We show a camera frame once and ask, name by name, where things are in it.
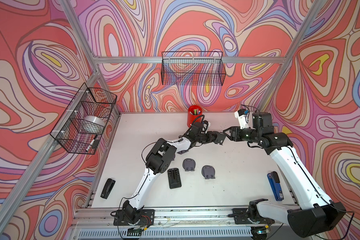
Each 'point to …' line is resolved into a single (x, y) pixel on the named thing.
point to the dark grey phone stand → (220, 138)
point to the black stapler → (108, 188)
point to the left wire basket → (78, 128)
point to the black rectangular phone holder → (174, 178)
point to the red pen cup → (194, 114)
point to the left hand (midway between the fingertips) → (220, 139)
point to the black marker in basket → (91, 143)
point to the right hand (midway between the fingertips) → (227, 135)
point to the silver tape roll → (92, 124)
